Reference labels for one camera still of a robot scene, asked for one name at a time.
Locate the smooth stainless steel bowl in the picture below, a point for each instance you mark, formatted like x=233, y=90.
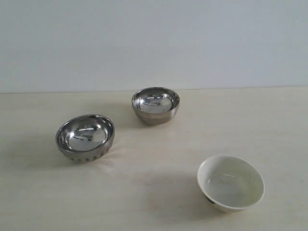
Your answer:
x=155, y=105

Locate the steel bowl with ribbed base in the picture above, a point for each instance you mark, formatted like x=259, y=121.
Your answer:
x=85, y=138

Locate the white ceramic bowl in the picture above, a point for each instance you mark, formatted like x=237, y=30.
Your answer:
x=230, y=184

